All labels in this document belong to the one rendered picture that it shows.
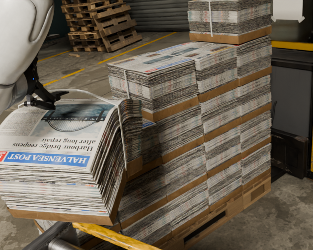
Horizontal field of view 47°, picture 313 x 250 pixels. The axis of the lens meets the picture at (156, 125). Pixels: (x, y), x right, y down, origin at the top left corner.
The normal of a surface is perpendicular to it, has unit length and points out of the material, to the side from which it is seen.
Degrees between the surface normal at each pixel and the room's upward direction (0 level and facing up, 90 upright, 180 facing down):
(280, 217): 0
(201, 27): 90
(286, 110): 90
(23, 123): 15
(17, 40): 113
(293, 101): 90
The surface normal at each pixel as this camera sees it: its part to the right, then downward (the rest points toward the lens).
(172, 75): 0.59, 0.25
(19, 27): 0.39, 0.54
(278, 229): -0.12, -0.91
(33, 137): -0.13, -0.76
